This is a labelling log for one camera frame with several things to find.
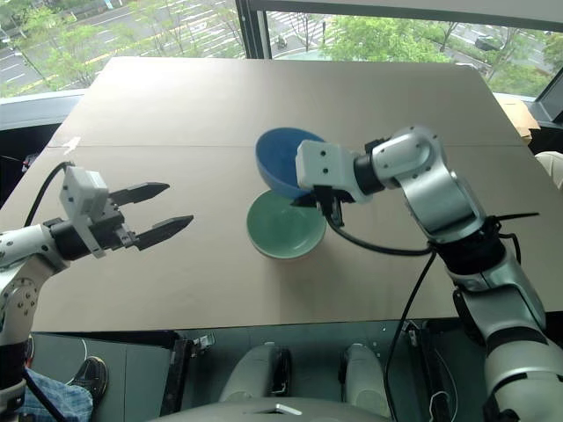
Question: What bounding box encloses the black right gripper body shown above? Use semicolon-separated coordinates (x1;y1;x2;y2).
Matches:
313;186;354;228

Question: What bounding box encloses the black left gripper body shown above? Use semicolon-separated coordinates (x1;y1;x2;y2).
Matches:
90;197;139;253

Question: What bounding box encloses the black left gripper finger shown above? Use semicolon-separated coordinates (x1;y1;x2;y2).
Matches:
135;215;195;252
109;181;171;207

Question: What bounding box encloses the blue bowl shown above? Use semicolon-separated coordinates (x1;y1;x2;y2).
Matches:
254;127;327;200

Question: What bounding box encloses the green bowl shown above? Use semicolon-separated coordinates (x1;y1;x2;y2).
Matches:
245;190;328;260

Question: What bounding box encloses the brown cardboard table cover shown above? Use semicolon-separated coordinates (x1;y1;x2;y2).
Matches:
0;56;563;333

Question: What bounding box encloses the black shoe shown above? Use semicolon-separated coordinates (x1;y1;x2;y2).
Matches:
69;356;109;404

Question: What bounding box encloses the silver left robot leg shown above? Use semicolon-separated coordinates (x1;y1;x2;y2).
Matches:
217;344;292;404

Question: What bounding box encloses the silver robot leg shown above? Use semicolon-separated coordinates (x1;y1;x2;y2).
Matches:
217;344;292;404
339;343;393;419

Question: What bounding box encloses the silver right robot leg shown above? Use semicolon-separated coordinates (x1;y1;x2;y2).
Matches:
339;343;393;419

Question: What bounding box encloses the blue jeans leg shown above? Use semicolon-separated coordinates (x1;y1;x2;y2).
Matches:
18;367;95;422

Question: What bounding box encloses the black zip tie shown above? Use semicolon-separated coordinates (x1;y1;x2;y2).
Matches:
482;212;541;222

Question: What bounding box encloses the brown cardboard box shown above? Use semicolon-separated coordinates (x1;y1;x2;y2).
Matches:
498;97;543;147

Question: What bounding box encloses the white rounded object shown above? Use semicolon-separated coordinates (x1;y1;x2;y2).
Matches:
534;150;563;191

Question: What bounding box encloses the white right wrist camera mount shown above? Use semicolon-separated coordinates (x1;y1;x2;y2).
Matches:
295;139;373;206

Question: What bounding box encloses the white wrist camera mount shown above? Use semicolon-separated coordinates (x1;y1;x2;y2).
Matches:
60;165;109;258
295;139;373;206

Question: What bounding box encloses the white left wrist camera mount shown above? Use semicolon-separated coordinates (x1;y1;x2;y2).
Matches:
60;165;109;258

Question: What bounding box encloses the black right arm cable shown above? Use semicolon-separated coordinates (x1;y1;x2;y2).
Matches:
327;213;439;404

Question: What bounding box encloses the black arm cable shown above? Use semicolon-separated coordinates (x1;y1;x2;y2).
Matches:
24;161;75;228
327;213;439;404

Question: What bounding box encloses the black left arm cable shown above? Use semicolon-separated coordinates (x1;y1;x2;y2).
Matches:
24;161;75;228

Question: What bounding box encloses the black table bracket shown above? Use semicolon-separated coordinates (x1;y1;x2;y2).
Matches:
161;337;195;415

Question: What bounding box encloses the dark window frame post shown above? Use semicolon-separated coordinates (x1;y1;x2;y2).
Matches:
234;0;270;61

